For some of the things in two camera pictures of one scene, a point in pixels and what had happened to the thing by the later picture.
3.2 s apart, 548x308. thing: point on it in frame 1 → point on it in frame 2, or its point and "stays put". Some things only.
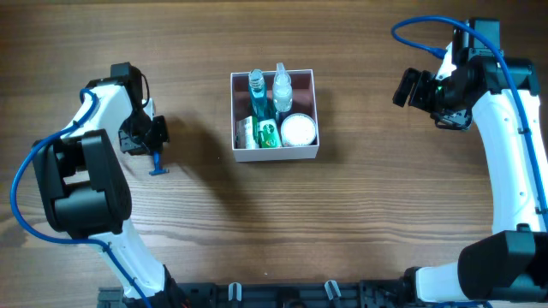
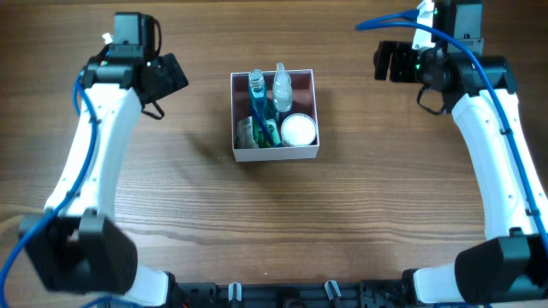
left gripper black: x=158 y=129 → x=169 y=75
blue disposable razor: x=157 y=170 → x=262 y=124
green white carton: x=246 y=133 stays put
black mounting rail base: x=273 y=294 stays put
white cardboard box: x=305 y=101 stays put
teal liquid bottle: x=257 y=94 stays put
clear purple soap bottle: x=282 y=90 stays put
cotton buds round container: x=298 y=129 stays put
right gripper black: x=419 y=88 → x=390 y=61
